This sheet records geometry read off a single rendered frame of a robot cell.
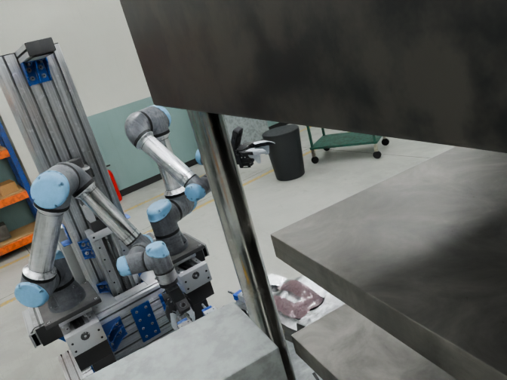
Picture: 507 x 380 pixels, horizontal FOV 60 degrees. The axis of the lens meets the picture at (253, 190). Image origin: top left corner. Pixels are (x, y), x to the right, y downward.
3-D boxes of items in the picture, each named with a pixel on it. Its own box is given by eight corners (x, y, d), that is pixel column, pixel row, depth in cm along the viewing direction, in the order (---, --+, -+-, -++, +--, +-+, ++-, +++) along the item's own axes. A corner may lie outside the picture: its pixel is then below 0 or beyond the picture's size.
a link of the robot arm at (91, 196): (53, 167, 168) (141, 255, 182) (41, 176, 158) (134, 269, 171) (75, 148, 166) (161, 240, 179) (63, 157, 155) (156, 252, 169)
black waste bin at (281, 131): (265, 180, 584) (254, 136, 563) (291, 167, 608) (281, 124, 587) (289, 185, 546) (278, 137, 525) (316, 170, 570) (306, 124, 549)
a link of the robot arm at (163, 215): (148, 236, 201) (138, 209, 197) (167, 222, 212) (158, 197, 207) (167, 237, 195) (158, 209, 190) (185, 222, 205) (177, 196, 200)
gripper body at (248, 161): (259, 158, 181) (236, 160, 188) (253, 139, 178) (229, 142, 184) (251, 167, 176) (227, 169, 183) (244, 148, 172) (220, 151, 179)
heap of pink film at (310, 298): (254, 307, 177) (250, 292, 175) (283, 284, 188) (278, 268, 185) (303, 328, 158) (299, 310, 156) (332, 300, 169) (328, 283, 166)
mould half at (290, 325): (233, 316, 186) (226, 294, 182) (274, 283, 201) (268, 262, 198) (329, 359, 149) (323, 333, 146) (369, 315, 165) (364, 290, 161)
